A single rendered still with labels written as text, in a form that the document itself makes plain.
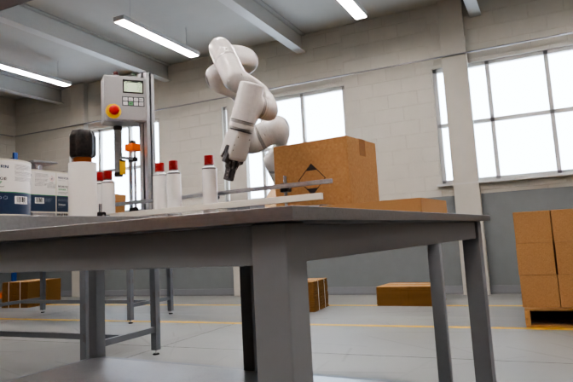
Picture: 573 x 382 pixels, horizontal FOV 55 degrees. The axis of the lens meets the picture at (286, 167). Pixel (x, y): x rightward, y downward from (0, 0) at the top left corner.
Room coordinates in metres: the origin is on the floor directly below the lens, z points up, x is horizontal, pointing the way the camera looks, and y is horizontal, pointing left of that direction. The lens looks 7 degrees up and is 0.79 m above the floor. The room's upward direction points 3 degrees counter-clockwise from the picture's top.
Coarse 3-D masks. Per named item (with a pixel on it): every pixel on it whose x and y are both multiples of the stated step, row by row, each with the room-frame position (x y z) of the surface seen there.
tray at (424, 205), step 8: (384, 200) 1.43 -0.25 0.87; (392, 200) 1.42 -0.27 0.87; (400, 200) 1.41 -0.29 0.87; (408, 200) 1.40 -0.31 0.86; (416, 200) 1.39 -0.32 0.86; (424, 200) 1.41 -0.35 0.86; (432, 200) 1.48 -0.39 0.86; (440, 200) 1.55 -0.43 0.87; (360, 208) 1.46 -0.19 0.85; (368, 208) 1.45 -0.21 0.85; (376, 208) 1.44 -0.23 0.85; (384, 208) 1.43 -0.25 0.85; (392, 208) 1.42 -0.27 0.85; (400, 208) 1.41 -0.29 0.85; (408, 208) 1.40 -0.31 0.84; (416, 208) 1.39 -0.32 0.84; (424, 208) 1.40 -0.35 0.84; (432, 208) 1.47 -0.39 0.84; (440, 208) 1.54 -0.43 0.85
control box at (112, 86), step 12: (108, 84) 2.11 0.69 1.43; (120, 84) 2.13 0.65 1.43; (144, 84) 2.17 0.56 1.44; (108, 96) 2.11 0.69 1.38; (120, 96) 2.13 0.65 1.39; (132, 96) 2.15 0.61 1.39; (144, 96) 2.17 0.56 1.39; (108, 108) 2.11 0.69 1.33; (120, 108) 2.13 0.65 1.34; (132, 108) 2.15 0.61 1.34; (144, 108) 2.17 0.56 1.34; (108, 120) 2.12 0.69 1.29; (120, 120) 2.14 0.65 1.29; (132, 120) 2.16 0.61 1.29; (144, 120) 2.17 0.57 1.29
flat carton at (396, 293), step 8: (384, 288) 6.10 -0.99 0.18; (392, 288) 6.06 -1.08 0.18; (400, 288) 6.02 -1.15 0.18; (408, 288) 5.98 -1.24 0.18; (416, 288) 5.93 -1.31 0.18; (424, 288) 5.89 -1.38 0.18; (384, 296) 6.10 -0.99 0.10; (392, 296) 6.06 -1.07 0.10; (400, 296) 6.02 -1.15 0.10; (408, 296) 5.97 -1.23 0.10; (416, 296) 5.93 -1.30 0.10; (424, 296) 5.90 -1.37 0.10; (384, 304) 6.11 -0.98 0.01; (392, 304) 6.06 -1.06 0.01; (400, 304) 6.02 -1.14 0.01; (408, 304) 5.98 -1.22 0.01; (416, 304) 5.94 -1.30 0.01; (424, 304) 5.90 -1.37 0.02
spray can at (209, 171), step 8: (208, 160) 1.85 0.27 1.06; (208, 168) 1.85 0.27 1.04; (216, 168) 1.86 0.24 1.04; (208, 176) 1.85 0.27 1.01; (216, 176) 1.86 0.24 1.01; (208, 184) 1.85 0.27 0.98; (216, 184) 1.86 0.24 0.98; (208, 192) 1.85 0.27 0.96; (216, 192) 1.86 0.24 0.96; (208, 200) 1.85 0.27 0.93; (216, 200) 1.86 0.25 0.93
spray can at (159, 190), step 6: (156, 168) 1.96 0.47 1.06; (162, 168) 1.97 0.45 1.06; (156, 174) 1.95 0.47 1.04; (162, 174) 1.96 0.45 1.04; (156, 180) 1.95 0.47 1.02; (162, 180) 1.96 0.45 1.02; (156, 186) 1.95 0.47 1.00; (162, 186) 1.96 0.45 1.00; (156, 192) 1.95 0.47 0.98; (162, 192) 1.96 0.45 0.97; (156, 198) 1.95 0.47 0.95; (162, 198) 1.96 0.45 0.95; (156, 204) 1.95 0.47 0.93; (162, 204) 1.96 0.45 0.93; (156, 216) 1.96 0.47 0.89; (162, 216) 1.96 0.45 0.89
